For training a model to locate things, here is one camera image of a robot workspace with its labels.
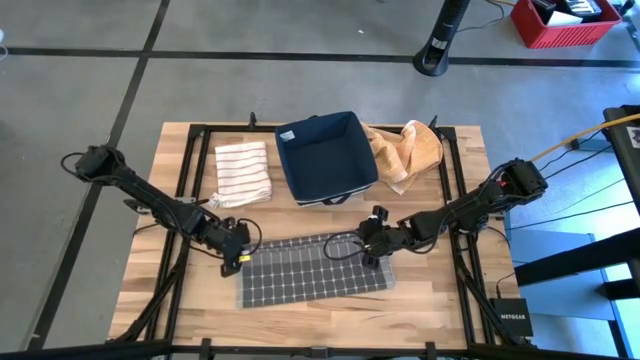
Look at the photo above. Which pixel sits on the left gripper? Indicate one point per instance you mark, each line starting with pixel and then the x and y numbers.
pixel 227 240

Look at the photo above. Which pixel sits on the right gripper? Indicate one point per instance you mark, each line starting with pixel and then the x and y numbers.
pixel 380 237

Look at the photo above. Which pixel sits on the white red-striped towel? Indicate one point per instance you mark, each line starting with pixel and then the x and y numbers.
pixel 242 175

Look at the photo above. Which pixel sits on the grey checked towel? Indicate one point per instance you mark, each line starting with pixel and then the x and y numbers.
pixel 310 275

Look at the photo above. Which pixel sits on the orange checked towel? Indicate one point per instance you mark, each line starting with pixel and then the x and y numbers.
pixel 410 150

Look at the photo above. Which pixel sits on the navy white striped fabric basket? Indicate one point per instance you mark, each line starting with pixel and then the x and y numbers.
pixel 325 155

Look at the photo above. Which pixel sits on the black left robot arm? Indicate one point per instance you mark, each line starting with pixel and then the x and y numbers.
pixel 150 195

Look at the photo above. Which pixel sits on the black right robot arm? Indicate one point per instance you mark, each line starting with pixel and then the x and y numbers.
pixel 475 200

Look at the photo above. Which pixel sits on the light blue table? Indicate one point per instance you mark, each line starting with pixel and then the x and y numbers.
pixel 565 300

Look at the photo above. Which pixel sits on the black diagonal beam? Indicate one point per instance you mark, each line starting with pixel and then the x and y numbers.
pixel 575 257

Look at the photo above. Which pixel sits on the black stand base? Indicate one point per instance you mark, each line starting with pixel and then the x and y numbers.
pixel 440 40

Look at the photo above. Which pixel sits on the black cabinet with sticker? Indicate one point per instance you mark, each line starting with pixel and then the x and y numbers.
pixel 625 160

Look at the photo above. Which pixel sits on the red plastic crate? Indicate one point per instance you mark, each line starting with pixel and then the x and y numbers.
pixel 560 36

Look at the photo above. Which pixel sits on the white box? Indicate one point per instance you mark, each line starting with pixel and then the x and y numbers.
pixel 565 19

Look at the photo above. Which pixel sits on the black keyboard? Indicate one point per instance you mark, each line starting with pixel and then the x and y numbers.
pixel 582 6

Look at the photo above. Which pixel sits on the black metal table frame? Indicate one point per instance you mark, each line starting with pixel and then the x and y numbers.
pixel 235 129

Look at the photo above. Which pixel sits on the black Netgear network switch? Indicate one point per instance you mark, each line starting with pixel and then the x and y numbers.
pixel 510 320

